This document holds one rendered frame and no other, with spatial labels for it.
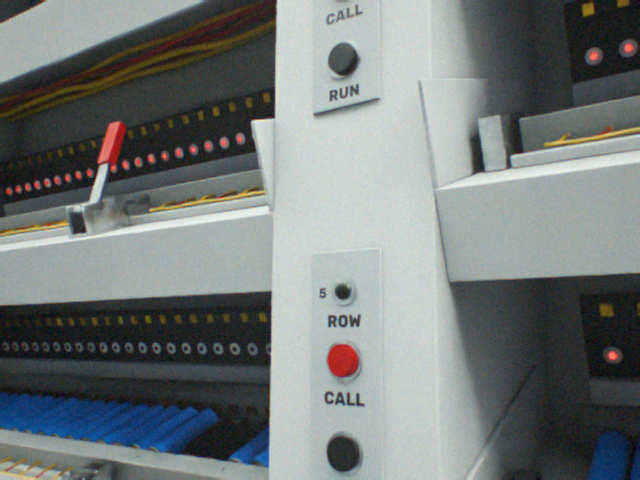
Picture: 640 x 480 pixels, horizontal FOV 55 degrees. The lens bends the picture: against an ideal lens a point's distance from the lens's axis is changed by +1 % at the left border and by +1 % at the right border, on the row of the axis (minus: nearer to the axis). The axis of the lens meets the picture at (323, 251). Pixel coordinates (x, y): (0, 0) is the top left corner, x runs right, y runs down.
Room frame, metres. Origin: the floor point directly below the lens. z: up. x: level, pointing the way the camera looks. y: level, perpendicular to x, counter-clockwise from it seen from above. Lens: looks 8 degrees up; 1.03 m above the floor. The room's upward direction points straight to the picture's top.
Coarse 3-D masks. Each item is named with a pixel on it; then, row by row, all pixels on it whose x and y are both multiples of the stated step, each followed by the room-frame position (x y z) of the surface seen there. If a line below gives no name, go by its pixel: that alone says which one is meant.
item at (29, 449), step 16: (0, 432) 0.56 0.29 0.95; (16, 432) 0.56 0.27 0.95; (0, 448) 0.55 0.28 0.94; (16, 448) 0.53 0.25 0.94; (32, 448) 0.52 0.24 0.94; (48, 448) 0.51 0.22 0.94; (64, 448) 0.50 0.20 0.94; (80, 448) 0.49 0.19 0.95; (96, 448) 0.49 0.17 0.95; (112, 448) 0.48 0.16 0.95; (128, 448) 0.48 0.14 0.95; (16, 464) 0.52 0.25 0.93; (32, 464) 0.53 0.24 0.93; (48, 464) 0.51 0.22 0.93; (64, 464) 0.50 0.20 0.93; (80, 464) 0.49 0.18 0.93; (128, 464) 0.45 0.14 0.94; (144, 464) 0.44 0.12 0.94; (160, 464) 0.44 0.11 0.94; (176, 464) 0.43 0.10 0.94; (192, 464) 0.43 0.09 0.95; (208, 464) 0.42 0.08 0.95; (224, 464) 0.42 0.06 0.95; (240, 464) 0.42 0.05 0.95
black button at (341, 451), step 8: (336, 440) 0.30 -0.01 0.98; (344, 440) 0.30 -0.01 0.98; (352, 440) 0.30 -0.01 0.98; (328, 448) 0.30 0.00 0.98; (336, 448) 0.30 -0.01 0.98; (344, 448) 0.30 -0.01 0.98; (352, 448) 0.29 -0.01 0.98; (328, 456) 0.30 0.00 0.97; (336, 456) 0.30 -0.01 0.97; (344, 456) 0.30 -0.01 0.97; (352, 456) 0.29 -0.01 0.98; (336, 464) 0.30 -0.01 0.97; (344, 464) 0.30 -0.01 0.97; (352, 464) 0.29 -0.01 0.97
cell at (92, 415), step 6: (114, 402) 0.60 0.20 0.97; (102, 408) 0.59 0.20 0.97; (108, 408) 0.59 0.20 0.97; (90, 414) 0.58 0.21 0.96; (96, 414) 0.58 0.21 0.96; (78, 420) 0.57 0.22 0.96; (84, 420) 0.57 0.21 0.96; (90, 420) 0.57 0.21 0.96; (66, 426) 0.56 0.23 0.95; (72, 426) 0.56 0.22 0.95; (78, 426) 0.56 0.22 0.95; (54, 432) 0.55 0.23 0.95; (60, 432) 0.55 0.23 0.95; (66, 432) 0.55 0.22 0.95
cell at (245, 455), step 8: (264, 432) 0.46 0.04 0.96; (256, 440) 0.45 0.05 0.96; (264, 440) 0.46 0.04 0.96; (240, 448) 0.45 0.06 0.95; (248, 448) 0.45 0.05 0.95; (256, 448) 0.45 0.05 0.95; (264, 448) 0.45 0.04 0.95; (232, 456) 0.44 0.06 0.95; (240, 456) 0.44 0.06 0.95; (248, 456) 0.44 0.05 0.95; (248, 464) 0.44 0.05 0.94
